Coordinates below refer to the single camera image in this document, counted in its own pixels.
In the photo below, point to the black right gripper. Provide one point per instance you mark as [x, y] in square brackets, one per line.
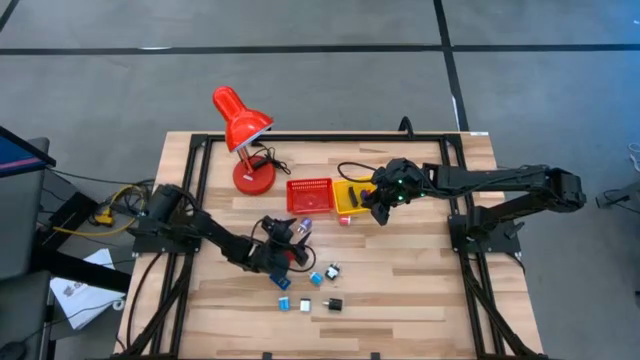
[395, 182]

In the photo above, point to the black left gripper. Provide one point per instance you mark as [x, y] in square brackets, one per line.
[270, 255]

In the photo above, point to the blue card wallet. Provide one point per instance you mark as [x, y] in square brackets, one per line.
[365, 195]
[280, 282]

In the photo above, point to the purple white USB charger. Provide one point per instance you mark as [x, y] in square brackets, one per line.
[305, 226]

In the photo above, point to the black card wallet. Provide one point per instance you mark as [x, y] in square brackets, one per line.
[353, 196]

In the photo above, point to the red card wallet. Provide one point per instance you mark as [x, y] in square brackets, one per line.
[289, 256]

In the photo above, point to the yellow plastic basket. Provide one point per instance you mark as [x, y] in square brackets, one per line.
[341, 200]

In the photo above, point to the red plastic basket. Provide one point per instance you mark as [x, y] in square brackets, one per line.
[300, 187]

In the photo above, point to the teal white USB charger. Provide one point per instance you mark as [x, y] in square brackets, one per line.
[284, 303]
[315, 278]

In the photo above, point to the black white wall charger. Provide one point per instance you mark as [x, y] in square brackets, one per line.
[332, 272]

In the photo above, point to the black labelled wall charger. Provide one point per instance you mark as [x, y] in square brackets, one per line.
[335, 304]

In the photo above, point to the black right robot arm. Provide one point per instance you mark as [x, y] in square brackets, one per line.
[500, 177]

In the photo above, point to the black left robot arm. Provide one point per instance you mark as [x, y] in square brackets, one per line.
[220, 237]

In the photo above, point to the white sticker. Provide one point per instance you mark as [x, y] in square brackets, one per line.
[479, 133]

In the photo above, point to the red desk lamp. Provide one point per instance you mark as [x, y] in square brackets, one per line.
[240, 120]

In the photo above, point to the white paper sheet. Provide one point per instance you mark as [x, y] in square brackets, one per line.
[85, 300]

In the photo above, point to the black floor stand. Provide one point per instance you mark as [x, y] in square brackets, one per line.
[75, 270]

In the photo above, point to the grey floor object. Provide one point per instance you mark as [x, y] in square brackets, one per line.
[625, 195]

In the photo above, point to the grey cabinet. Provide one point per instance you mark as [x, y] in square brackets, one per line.
[20, 220]

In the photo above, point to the blue screen monitor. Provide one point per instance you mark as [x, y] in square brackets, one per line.
[20, 155]

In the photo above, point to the black aluminium table frame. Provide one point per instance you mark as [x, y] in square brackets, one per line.
[325, 137]

